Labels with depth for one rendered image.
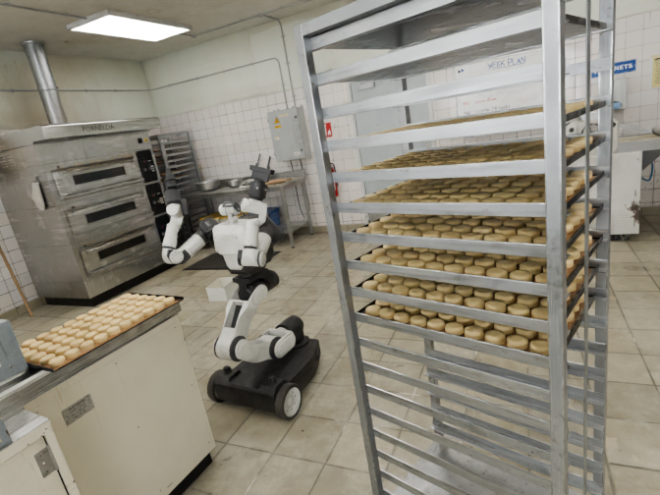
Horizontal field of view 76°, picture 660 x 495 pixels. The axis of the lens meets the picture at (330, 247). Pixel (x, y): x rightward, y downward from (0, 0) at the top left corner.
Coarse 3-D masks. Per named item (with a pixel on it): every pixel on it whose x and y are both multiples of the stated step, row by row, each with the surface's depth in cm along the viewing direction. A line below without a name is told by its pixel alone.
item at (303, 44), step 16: (304, 48) 111; (304, 64) 113; (304, 80) 114; (304, 96) 116; (320, 112) 117; (320, 128) 118; (320, 144) 118; (320, 160) 120; (320, 176) 122; (336, 208) 125; (336, 224) 125; (336, 240) 126; (336, 256) 128; (336, 272) 130; (352, 304) 134; (352, 320) 134; (352, 336) 135; (352, 352) 137; (352, 368) 140; (368, 400) 144; (368, 416) 145; (368, 432) 145; (368, 448) 148; (368, 464) 151
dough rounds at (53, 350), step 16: (112, 304) 198; (128, 304) 196; (144, 304) 191; (160, 304) 187; (80, 320) 188; (96, 320) 182; (112, 320) 178; (128, 320) 175; (48, 336) 173; (64, 336) 170; (80, 336) 169; (96, 336) 165; (112, 336) 168; (32, 352) 161; (48, 352) 160; (64, 352) 157; (80, 352) 157
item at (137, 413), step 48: (144, 336) 181; (96, 384) 162; (144, 384) 181; (192, 384) 204; (96, 432) 162; (144, 432) 181; (192, 432) 204; (96, 480) 162; (144, 480) 181; (192, 480) 208
